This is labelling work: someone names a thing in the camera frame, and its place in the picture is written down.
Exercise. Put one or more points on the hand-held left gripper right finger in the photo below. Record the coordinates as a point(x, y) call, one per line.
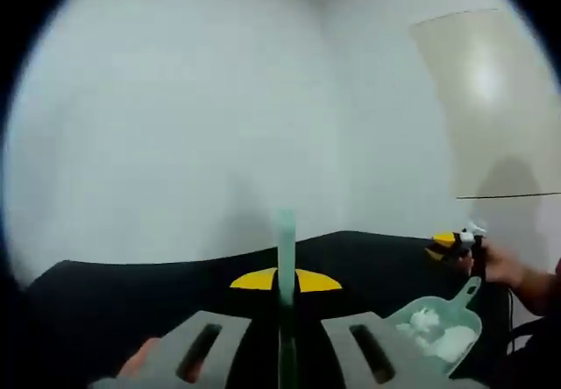
point(342, 341)

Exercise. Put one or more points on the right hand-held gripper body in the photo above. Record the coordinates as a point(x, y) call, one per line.
point(473, 235)

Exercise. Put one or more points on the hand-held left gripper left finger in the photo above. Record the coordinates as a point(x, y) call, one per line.
point(229, 341)

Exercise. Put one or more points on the green plastic dustpan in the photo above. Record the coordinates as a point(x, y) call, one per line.
point(447, 310)

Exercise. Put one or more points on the white paper trash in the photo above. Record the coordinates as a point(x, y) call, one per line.
point(456, 345)
point(423, 321)

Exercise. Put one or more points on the green broom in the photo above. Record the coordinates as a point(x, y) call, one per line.
point(287, 253)

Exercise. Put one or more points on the black tabletop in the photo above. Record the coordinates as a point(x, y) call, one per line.
point(131, 292)

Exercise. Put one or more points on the person's right hand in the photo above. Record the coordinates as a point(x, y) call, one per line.
point(504, 268)

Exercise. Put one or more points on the person's left hand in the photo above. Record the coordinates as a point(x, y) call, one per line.
point(142, 356)

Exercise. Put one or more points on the beige door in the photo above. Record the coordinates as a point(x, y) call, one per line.
point(482, 100)

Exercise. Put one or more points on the person's dark top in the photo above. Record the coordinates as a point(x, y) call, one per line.
point(548, 358)

